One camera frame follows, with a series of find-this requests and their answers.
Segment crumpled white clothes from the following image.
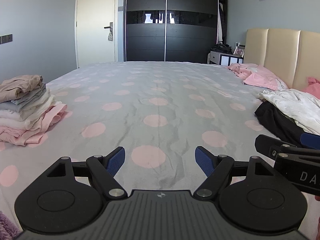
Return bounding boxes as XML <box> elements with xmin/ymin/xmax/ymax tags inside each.
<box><xmin>256</xmin><ymin>89</ymin><xmax>320</xmax><ymax>135</ymax></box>

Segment hanging clothes in closet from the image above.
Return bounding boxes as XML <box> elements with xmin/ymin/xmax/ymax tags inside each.
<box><xmin>217</xmin><ymin>0</ymin><xmax>228</xmax><ymax>43</ymax></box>

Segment white door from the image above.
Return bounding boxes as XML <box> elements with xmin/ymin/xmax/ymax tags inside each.
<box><xmin>75</xmin><ymin>0</ymin><xmax>118</xmax><ymax>68</ymax></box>

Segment pink garment near headboard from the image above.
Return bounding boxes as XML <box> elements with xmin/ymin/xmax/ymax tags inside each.
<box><xmin>243</xmin><ymin>65</ymin><xmax>289</xmax><ymax>91</ymax></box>

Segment stack of folded clothes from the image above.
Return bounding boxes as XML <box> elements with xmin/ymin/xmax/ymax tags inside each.
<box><xmin>0</xmin><ymin>74</ymin><xmax>68</xmax><ymax>147</ymax></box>

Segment grey nightstand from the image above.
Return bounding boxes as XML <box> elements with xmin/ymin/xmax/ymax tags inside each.
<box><xmin>207</xmin><ymin>51</ymin><xmax>244</xmax><ymax>66</ymax></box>

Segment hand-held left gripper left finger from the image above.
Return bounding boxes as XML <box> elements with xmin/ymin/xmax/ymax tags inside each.
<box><xmin>37</xmin><ymin>147</ymin><xmax>128</xmax><ymax>201</ymax></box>

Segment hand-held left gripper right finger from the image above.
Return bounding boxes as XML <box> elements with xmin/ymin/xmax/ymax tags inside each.
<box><xmin>194</xmin><ymin>146</ymin><xmax>278</xmax><ymax>201</ymax></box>

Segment beige padded headboard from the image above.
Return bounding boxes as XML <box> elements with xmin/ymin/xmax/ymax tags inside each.
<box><xmin>244</xmin><ymin>28</ymin><xmax>320</xmax><ymax>92</ymax></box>

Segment pink patterned cloth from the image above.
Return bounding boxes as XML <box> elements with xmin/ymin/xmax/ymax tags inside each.
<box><xmin>227</xmin><ymin>63</ymin><xmax>259</xmax><ymax>78</ymax></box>

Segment bed with pink-dotted grey sheet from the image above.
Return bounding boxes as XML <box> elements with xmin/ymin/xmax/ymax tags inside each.
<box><xmin>0</xmin><ymin>60</ymin><xmax>320</xmax><ymax>240</ymax></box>

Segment black garment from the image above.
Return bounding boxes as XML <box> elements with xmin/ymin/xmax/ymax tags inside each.
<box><xmin>254</xmin><ymin>101</ymin><xmax>308</xmax><ymax>147</ymax></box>

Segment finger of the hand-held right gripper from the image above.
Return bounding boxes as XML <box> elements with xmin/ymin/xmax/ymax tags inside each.
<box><xmin>300</xmin><ymin>133</ymin><xmax>320</xmax><ymax>150</ymax></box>
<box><xmin>254</xmin><ymin>134</ymin><xmax>320</xmax><ymax>158</ymax></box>

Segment black bag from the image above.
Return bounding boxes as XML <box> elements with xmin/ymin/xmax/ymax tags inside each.
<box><xmin>211</xmin><ymin>42</ymin><xmax>233</xmax><ymax>54</ymax></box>

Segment black sliding wardrobe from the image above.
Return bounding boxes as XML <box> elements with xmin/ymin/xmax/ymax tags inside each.
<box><xmin>124</xmin><ymin>0</ymin><xmax>219</xmax><ymax>64</ymax></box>

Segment deep pink pillow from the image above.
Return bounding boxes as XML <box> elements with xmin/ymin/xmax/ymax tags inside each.
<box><xmin>301</xmin><ymin>77</ymin><xmax>320</xmax><ymax>94</ymax></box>

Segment purple fluffy robe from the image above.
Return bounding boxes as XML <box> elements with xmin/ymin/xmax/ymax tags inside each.
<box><xmin>0</xmin><ymin>210</ymin><xmax>22</xmax><ymax>240</ymax></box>

